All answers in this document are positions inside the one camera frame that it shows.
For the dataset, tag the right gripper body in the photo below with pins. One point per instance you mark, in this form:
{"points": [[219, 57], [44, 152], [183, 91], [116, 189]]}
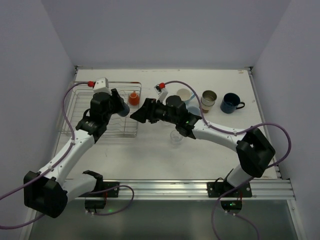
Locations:
{"points": [[150, 111]]}

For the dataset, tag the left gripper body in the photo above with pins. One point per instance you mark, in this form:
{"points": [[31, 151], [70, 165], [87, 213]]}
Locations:
{"points": [[116, 99]]}

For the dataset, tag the orange cup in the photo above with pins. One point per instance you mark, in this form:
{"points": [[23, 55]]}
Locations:
{"points": [[133, 99]]}

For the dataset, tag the light blue mug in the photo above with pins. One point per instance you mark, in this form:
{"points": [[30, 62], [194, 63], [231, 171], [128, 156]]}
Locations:
{"points": [[185, 95]]}

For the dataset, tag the small blue cup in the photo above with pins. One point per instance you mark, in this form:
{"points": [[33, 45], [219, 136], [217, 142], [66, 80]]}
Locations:
{"points": [[125, 110]]}

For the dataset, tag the white upside-down cup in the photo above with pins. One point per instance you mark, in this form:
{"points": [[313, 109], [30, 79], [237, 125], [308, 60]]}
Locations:
{"points": [[194, 110]]}

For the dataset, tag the clear glass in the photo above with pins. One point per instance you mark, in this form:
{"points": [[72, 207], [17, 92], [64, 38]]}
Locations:
{"points": [[176, 138]]}

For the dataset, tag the beige cup with brown band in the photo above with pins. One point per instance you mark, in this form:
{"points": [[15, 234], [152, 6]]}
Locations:
{"points": [[208, 100]]}

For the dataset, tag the dark blue mug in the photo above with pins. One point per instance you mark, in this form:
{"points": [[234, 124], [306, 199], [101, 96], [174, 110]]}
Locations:
{"points": [[231, 102]]}

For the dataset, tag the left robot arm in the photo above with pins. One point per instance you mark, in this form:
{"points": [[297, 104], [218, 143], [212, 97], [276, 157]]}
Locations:
{"points": [[87, 132]]}

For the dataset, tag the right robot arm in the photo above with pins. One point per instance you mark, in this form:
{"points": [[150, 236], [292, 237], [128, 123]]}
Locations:
{"points": [[253, 149]]}

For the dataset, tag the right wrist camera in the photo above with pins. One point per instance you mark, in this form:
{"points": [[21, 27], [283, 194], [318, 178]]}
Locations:
{"points": [[161, 91]]}

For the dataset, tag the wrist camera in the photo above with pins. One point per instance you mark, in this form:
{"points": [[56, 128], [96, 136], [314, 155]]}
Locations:
{"points": [[161, 91], [102, 86]]}

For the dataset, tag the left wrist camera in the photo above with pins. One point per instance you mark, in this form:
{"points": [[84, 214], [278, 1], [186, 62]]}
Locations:
{"points": [[102, 86]]}

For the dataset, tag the metal wire dish rack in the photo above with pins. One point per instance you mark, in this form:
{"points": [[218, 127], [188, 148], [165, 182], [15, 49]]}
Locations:
{"points": [[118, 126]]}

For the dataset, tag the aluminium front rail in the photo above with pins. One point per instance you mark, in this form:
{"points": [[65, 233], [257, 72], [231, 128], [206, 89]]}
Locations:
{"points": [[266, 189]]}

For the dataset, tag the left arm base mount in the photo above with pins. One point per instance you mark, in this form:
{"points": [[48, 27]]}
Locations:
{"points": [[98, 201]]}

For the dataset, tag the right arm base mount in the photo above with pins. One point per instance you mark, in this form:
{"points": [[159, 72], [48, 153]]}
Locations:
{"points": [[233, 202]]}

